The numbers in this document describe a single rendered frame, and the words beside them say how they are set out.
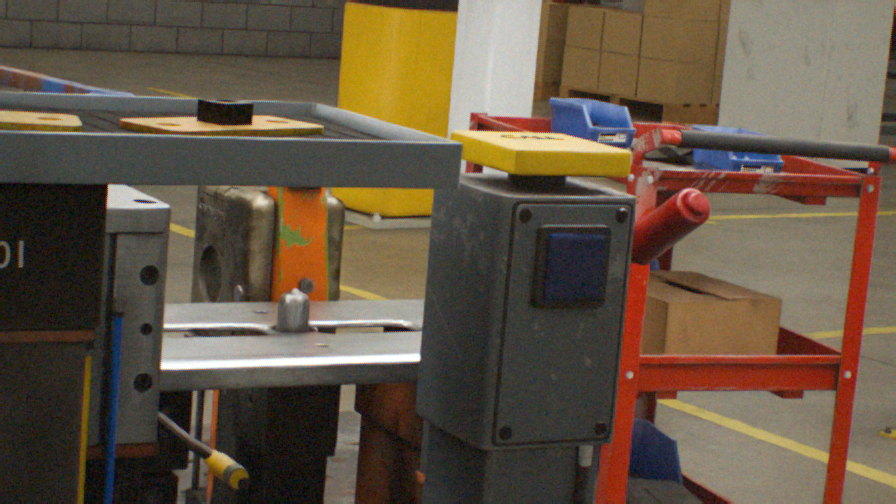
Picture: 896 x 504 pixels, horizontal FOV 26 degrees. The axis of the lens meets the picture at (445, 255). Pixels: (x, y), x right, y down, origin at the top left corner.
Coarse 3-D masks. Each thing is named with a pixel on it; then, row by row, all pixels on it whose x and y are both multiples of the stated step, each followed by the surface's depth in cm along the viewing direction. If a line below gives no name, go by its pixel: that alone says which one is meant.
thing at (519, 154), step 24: (480, 144) 85; (504, 144) 84; (528, 144) 84; (552, 144) 85; (576, 144) 86; (600, 144) 87; (504, 168) 84; (528, 168) 83; (552, 168) 84; (576, 168) 84; (600, 168) 85; (624, 168) 85
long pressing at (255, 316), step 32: (192, 320) 120; (224, 320) 121; (256, 320) 122; (320, 320) 123; (352, 320) 124; (384, 320) 125; (416, 320) 126; (192, 352) 111; (224, 352) 112; (256, 352) 113; (288, 352) 113; (320, 352) 114; (352, 352) 113; (384, 352) 114; (416, 352) 115; (160, 384) 106; (192, 384) 107; (224, 384) 108; (256, 384) 109; (288, 384) 110; (320, 384) 111
